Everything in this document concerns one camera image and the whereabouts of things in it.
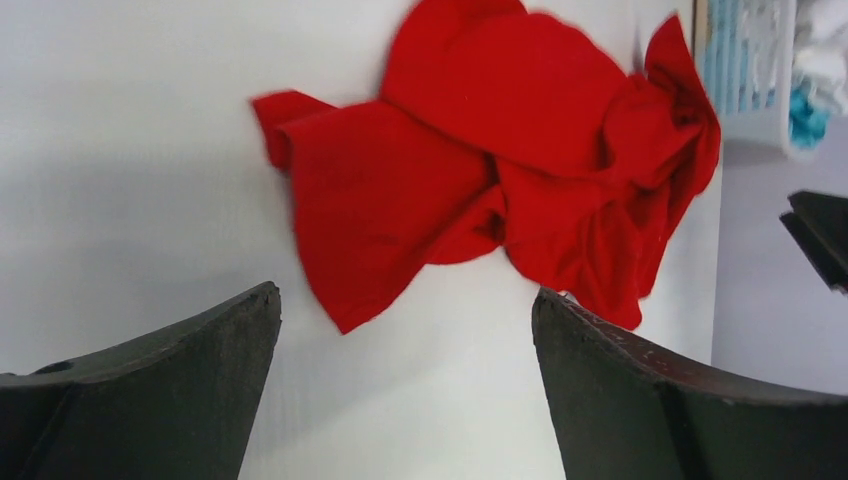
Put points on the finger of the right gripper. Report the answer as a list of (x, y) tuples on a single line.
[(817, 223)]

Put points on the turquoise t shirt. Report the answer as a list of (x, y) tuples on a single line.
[(807, 123)]

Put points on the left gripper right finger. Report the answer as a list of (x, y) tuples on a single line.
[(623, 407)]

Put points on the red t shirt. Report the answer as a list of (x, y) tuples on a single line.
[(496, 128)]

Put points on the white t shirt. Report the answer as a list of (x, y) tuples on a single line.
[(819, 49)]

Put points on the white laundry basket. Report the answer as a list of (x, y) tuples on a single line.
[(747, 118)]

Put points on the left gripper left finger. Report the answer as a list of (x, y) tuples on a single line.
[(176, 403)]

